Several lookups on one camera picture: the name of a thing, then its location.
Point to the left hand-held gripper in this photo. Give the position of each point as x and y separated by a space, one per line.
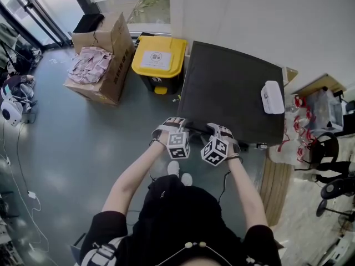
177 145

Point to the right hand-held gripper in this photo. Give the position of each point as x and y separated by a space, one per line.
214 151

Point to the dark grey washing machine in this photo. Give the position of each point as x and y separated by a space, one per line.
230 90

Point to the person's right hand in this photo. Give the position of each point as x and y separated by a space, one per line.
226 134

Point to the person's left hand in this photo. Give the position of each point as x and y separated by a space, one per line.
174 120

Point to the person's white shoe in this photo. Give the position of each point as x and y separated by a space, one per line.
187 179
174 168

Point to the wooden slat board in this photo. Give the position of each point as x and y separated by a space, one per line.
274 187

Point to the person's black clothing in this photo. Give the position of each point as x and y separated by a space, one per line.
180 220

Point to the white plastic box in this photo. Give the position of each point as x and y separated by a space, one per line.
272 97

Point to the yellow lid trash bin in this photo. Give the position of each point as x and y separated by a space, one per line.
159 60

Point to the brown cardboard box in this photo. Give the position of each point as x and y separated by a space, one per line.
116 73

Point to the black chair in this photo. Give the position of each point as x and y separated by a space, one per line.
330 159

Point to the pile of pink cloths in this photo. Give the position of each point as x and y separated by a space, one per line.
90 65

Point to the clear plastic container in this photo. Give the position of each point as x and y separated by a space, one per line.
327 108

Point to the wooden table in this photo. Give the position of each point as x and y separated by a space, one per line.
319 83

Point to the black floor fan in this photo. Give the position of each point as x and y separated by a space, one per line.
334 195

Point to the black cloth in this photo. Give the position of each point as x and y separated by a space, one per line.
88 22

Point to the white power adapter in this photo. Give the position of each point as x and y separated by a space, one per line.
31 194

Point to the white round device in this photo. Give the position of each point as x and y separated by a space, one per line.
11 109

